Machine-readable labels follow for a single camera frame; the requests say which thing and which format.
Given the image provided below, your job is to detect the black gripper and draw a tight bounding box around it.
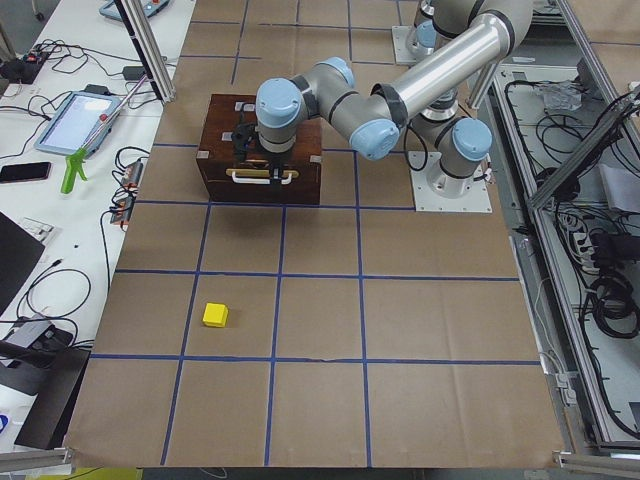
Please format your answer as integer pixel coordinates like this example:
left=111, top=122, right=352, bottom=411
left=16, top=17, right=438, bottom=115
left=231, top=112, right=292, bottom=185

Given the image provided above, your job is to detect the dark wooden drawer box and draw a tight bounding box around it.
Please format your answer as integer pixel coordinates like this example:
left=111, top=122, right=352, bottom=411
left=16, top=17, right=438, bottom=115
left=196, top=94, right=322, bottom=205

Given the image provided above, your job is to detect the yellow block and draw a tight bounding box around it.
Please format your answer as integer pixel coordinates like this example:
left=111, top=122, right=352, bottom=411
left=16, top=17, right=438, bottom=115
left=202, top=302, right=229, bottom=328

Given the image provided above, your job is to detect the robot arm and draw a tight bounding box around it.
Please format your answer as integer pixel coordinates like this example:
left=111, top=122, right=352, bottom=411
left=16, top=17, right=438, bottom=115
left=231, top=1, right=533, bottom=185

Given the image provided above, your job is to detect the black power adapter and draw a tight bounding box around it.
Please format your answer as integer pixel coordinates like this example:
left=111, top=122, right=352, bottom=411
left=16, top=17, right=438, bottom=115
left=122, top=66, right=146, bottom=82

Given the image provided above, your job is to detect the teach pendant tablet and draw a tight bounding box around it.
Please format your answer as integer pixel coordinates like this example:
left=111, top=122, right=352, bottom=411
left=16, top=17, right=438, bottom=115
left=35, top=91, right=119, bottom=155

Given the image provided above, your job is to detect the black smartphone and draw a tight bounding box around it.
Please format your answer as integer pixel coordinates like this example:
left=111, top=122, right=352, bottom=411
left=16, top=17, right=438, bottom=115
left=0, top=161, right=52, bottom=184

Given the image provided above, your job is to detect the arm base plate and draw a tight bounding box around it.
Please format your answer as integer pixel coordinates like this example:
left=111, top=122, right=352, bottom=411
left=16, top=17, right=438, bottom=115
left=408, top=151, right=492, bottom=214
left=391, top=22, right=436, bottom=65

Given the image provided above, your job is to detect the green handled grabber stick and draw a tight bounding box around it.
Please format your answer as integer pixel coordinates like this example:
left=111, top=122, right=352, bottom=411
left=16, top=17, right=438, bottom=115
left=60, top=74, right=148, bottom=194

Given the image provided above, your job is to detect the aluminium frame post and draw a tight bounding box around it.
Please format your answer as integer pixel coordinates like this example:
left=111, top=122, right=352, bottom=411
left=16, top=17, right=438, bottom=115
left=115, top=0, right=176, bottom=104

